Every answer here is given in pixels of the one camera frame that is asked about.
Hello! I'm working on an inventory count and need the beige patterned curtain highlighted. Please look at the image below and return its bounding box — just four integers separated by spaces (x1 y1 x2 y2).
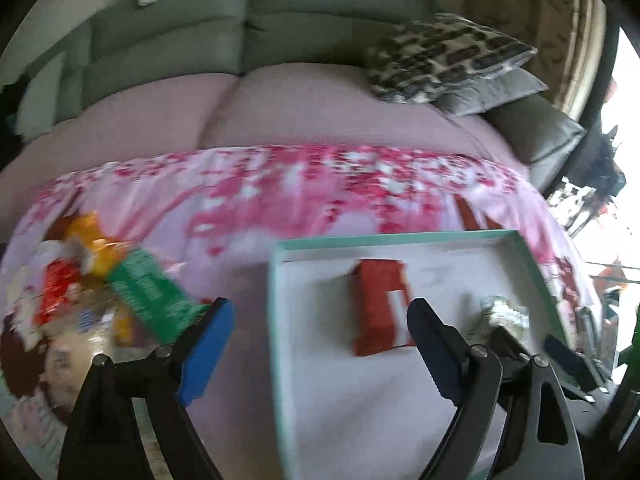
462 0 596 113

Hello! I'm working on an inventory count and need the pink floral printed blanket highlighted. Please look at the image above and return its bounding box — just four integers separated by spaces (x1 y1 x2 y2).
0 144 603 480

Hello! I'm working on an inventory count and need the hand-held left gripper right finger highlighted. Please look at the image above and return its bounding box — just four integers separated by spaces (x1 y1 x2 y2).
406 298 586 480

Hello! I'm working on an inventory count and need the pink sofa cover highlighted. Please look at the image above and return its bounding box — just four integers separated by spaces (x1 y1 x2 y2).
0 65 532 221

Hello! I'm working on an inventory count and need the black white patterned pillow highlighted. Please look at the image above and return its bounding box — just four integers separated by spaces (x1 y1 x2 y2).
363 12 539 105

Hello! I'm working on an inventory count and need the silver green snack packet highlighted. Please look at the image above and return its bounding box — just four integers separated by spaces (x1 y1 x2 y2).
467 296 532 347

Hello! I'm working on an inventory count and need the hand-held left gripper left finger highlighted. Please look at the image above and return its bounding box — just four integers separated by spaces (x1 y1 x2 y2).
57 297 237 480

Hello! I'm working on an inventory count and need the teal cardboard box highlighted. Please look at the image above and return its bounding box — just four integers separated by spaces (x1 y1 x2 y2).
266 229 572 480

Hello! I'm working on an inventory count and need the red flower print snack packet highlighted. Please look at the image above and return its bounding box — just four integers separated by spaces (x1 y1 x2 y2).
34 259 85 327

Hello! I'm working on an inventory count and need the yellow snack packet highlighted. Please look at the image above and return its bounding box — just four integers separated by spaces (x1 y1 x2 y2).
69 211 137 283

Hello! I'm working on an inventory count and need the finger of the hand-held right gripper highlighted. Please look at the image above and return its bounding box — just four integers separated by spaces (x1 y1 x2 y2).
543 334 610 405
491 326 533 362

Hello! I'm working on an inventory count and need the grey pillow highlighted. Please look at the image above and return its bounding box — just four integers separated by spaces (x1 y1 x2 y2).
432 67 549 119

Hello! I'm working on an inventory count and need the grey sofa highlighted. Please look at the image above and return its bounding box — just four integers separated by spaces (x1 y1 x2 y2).
0 0 588 192

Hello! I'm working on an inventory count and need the red white snack packet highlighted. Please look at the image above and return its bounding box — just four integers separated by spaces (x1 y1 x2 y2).
349 258 419 357

